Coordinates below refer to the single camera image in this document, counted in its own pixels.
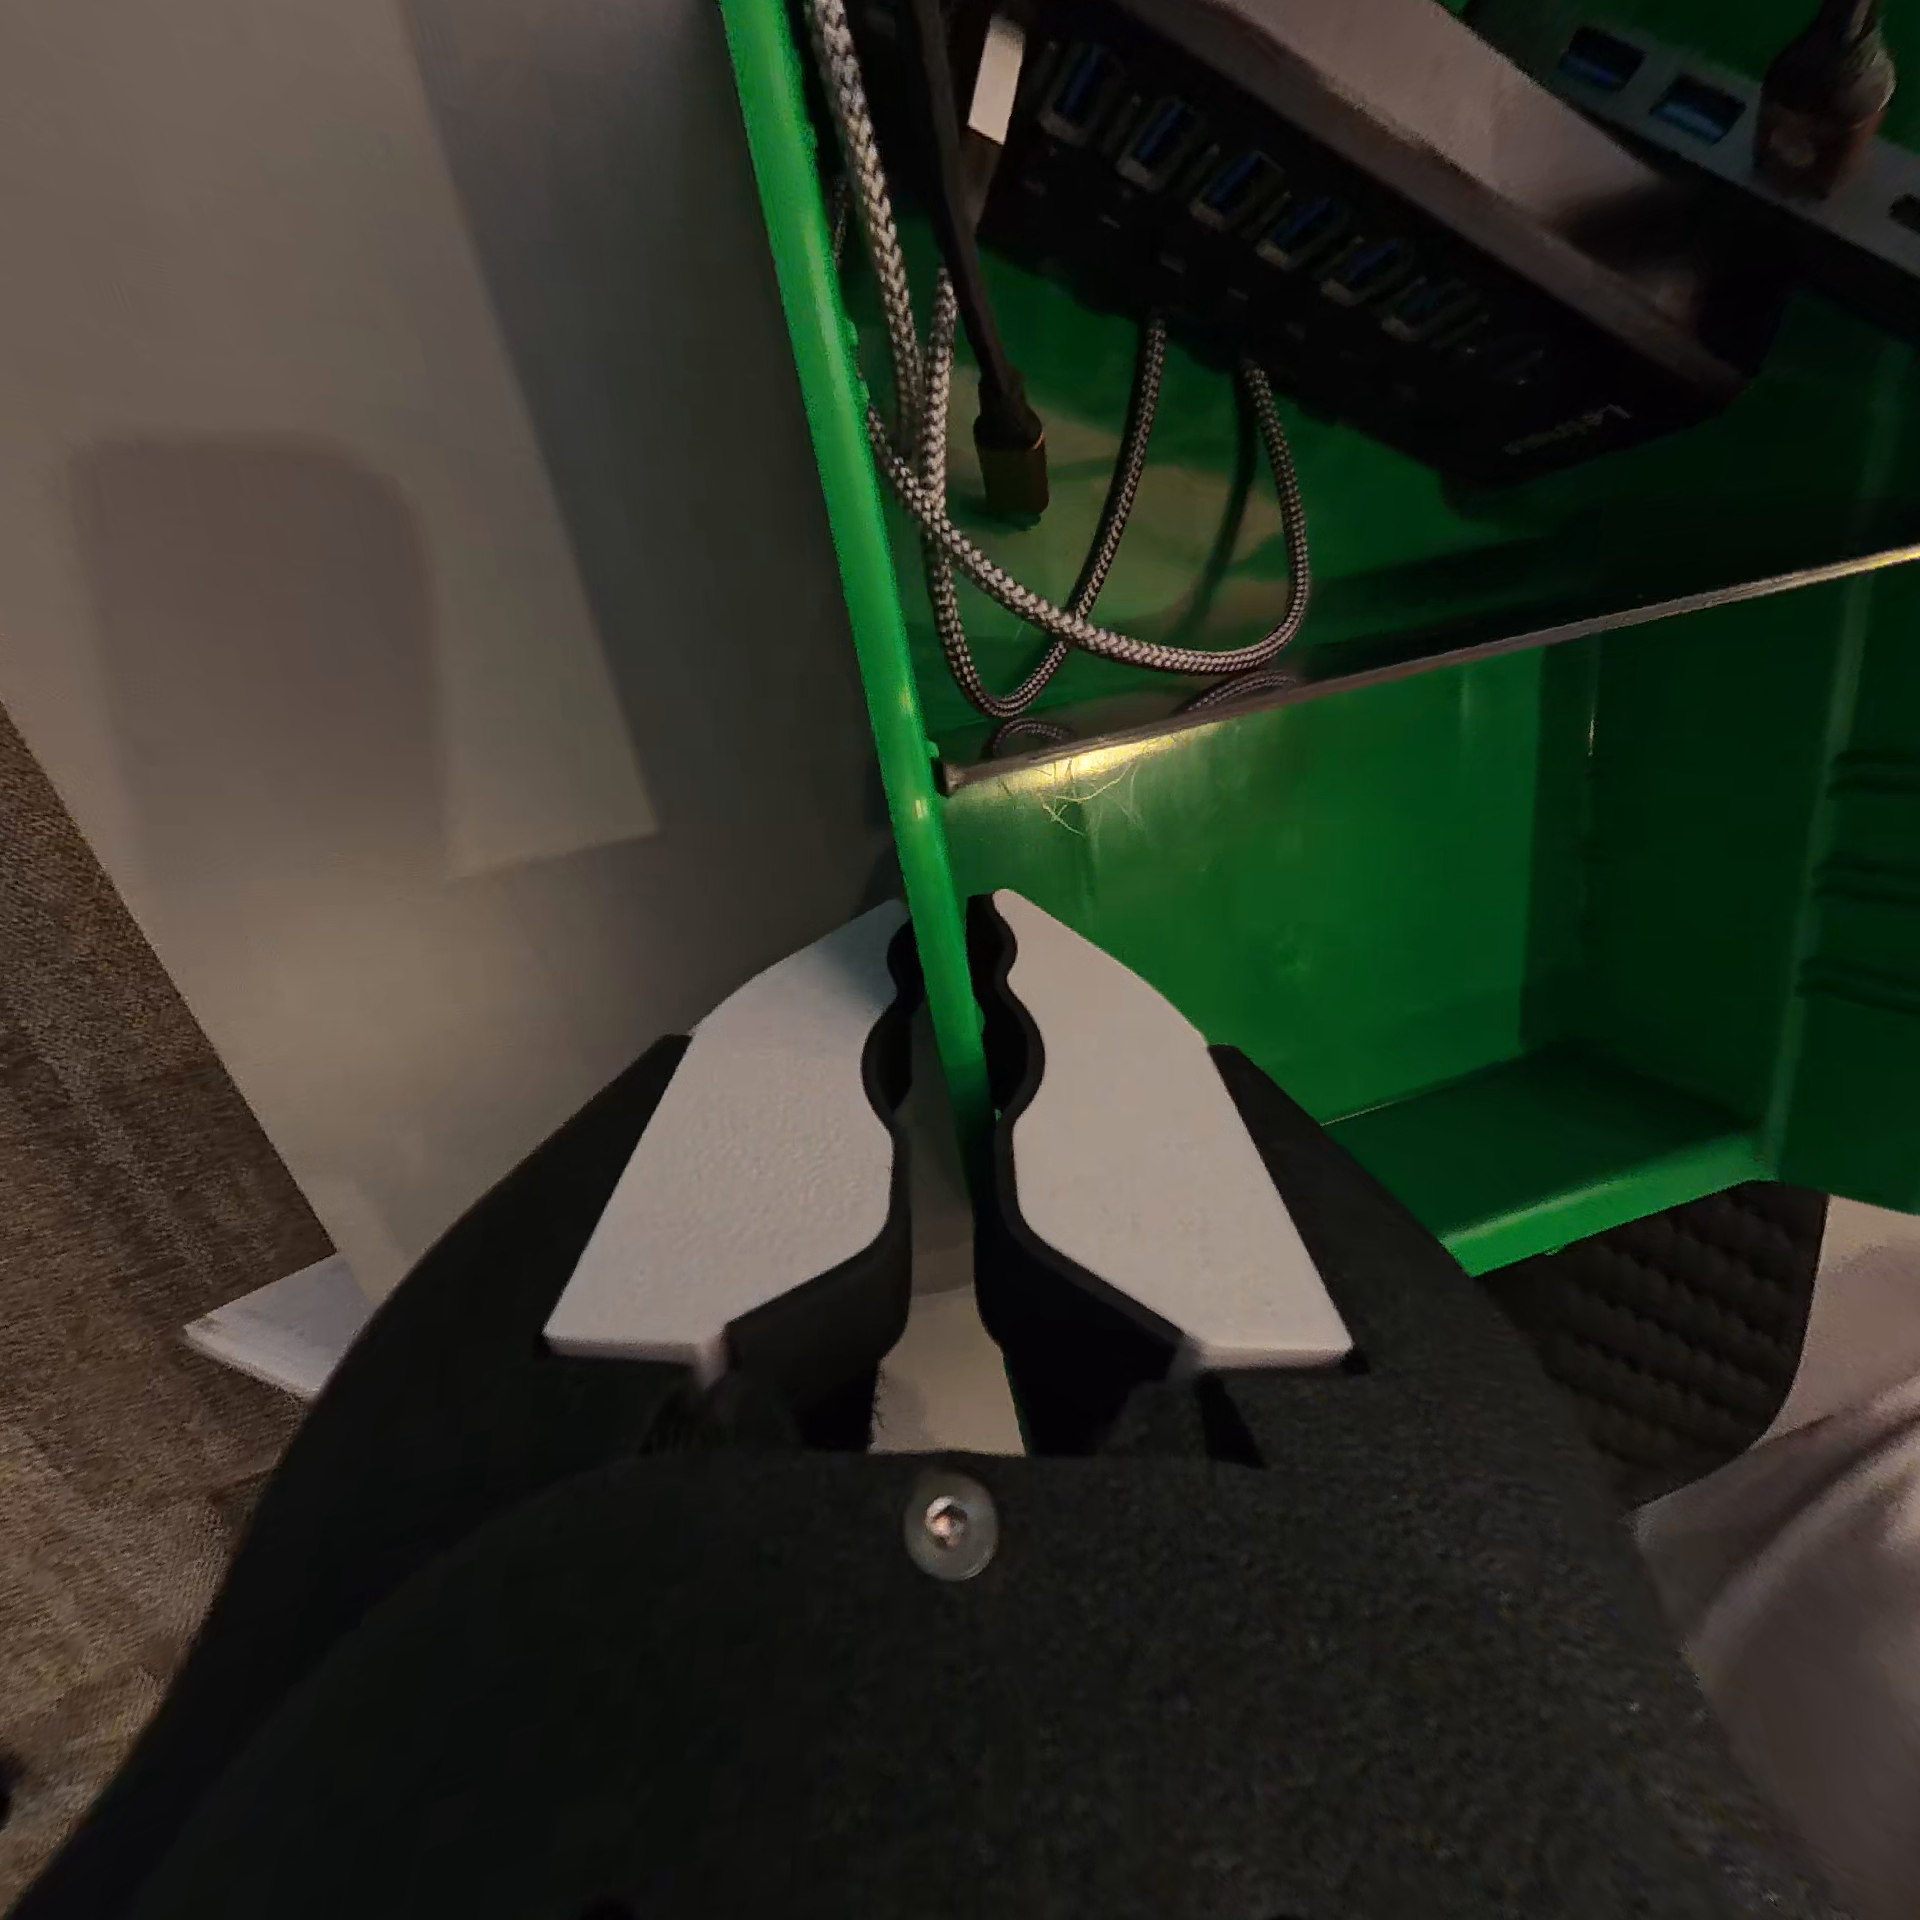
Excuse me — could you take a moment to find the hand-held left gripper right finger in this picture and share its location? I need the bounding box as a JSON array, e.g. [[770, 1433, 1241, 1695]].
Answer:
[[965, 889, 1356, 1378]]

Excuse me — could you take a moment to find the black textured pad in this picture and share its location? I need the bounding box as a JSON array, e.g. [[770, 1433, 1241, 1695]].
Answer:
[[1474, 1182, 1828, 1507]]

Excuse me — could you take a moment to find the grey braided cable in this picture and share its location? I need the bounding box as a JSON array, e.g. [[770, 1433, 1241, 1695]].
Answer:
[[803, 0, 1172, 720], [901, 357, 1312, 756]]

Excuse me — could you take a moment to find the silver usb hub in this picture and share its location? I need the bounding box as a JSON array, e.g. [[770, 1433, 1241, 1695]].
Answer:
[[1545, 0, 1920, 301]]

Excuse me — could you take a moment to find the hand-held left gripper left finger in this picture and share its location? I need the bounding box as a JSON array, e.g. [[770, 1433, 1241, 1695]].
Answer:
[[540, 898, 919, 1386]]

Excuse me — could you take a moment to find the thin dark bin divider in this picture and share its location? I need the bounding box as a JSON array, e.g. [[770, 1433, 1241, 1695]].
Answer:
[[933, 542, 1920, 792]]

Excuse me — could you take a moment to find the green plastic bin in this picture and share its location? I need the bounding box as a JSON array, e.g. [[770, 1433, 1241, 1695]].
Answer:
[[718, 0, 1920, 1275]]

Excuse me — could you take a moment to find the person's pale clothing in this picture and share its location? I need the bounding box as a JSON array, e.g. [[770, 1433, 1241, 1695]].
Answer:
[[1627, 1371, 1920, 1920]]

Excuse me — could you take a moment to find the black usb hub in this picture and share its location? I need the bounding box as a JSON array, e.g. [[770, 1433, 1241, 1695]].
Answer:
[[980, 25, 1753, 486]]

